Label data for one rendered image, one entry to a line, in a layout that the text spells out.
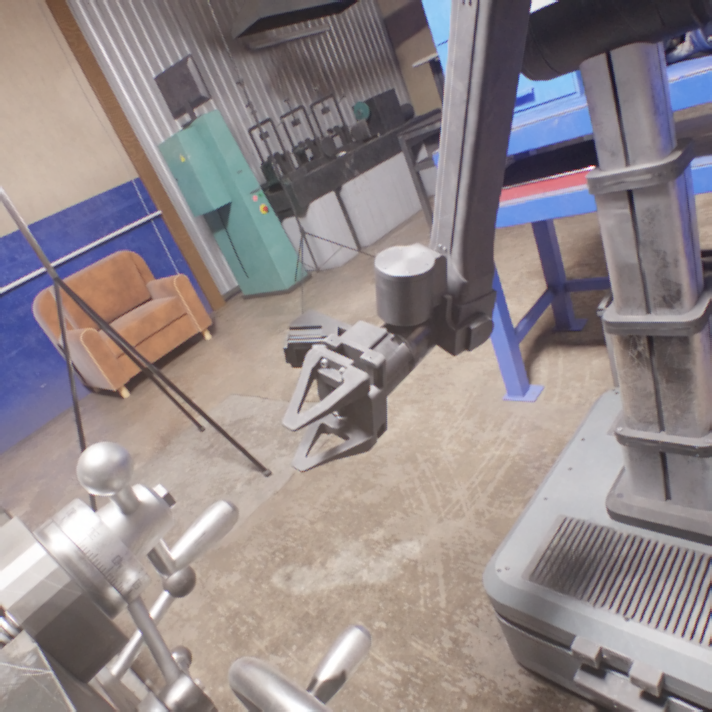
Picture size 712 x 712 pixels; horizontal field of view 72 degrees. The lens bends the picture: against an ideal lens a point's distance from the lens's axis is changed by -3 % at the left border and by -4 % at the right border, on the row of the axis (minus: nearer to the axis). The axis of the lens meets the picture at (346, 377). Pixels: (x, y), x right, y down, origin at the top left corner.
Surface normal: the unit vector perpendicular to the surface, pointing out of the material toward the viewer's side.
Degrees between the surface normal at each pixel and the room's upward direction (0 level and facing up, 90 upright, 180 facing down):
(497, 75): 112
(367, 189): 90
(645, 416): 90
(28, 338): 90
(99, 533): 50
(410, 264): 23
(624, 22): 126
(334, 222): 90
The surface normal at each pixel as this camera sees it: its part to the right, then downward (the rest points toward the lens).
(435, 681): -0.38, -0.83
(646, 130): -0.45, 0.56
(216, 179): 0.69, 0.04
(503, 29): 0.55, 0.53
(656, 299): -0.65, 0.56
